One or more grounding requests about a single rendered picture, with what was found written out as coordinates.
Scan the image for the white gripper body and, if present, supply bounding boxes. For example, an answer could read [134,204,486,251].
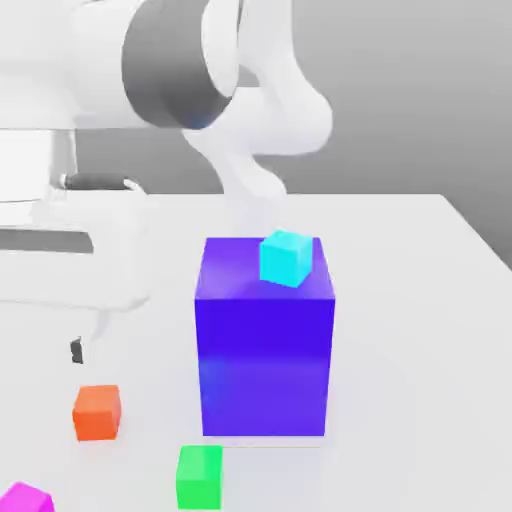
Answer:
[0,189,152,313]

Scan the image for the small orange cube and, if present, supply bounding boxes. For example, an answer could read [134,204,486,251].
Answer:
[71,384,122,442]

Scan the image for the small magenta cube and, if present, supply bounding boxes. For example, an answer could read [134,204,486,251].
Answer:
[0,481,56,512]

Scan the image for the small green cube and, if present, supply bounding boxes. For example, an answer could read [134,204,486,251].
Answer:
[175,444,224,511]

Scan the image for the small cyan cube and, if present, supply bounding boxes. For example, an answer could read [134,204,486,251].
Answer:
[258,228,314,289]

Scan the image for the large purple box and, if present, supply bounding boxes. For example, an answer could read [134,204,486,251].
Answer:
[194,236,336,438]

